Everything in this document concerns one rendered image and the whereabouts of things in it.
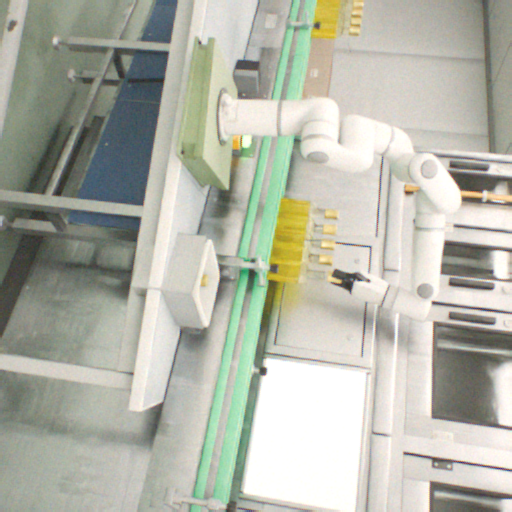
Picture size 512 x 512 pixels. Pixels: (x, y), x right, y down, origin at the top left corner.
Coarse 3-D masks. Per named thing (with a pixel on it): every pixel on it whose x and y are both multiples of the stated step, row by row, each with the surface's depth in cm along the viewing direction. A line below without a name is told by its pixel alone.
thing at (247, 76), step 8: (240, 64) 191; (248, 64) 191; (256, 64) 191; (240, 72) 189; (248, 72) 189; (256, 72) 189; (240, 80) 190; (248, 80) 190; (256, 80) 189; (240, 88) 193; (248, 88) 193; (256, 88) 192
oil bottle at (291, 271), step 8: (272, 264) 175; (280, 264) 175; (288, 264) 174; (296, 264) 174; (304, 264) 174; (280, 272) 173; (288, 272) 173; (296, 272) 173; (304, 272) 173; (280, 280) 177; (288, 280) 176; (296, 280) 175; (304, 280) 175
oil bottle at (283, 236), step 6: (276, 228) 182; (282, 228) 182; (276, 234) 181; (282, 234) 180; (288, 234) 180; (294, 234) 180; (300, 234) 180; (306, 234) 180; (276, 240) 180; (282, 240) 179; (288, 240) 179; (294, 240) 179; (300, 240) 179; (306, 240) 179; (312, 240) 180; (306, 246) 179; (312, 246) 181
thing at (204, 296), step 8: (208, 240) 145; (208, 248) 143; (208, 256) 152; (200, 264) 141; (208, 264) 156; (216, 264) 157; (200, 272) 140; (208, 272) 160; (216, 272) 160; (200, 280) 139; (216, 280) 162; (200, 288) 161; (208, 288) 161; (216, 288) 161; (200, 296) 160; (208, 296) 160; (200, 304) 142; (208, 304) 158; (200, 312) 145; (208, 312) 157; (208, 320) 156
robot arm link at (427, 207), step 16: (416, 160) 148; (432, 160) 148; (416, 176) 148; (432, 176) 148; (448, 176) 150; (432, 192) 150; (448, 192) 150; (416, 208) 162; (432, 208) 155; (448, 208) 152; (416, 224) 162; (432, 224) 159
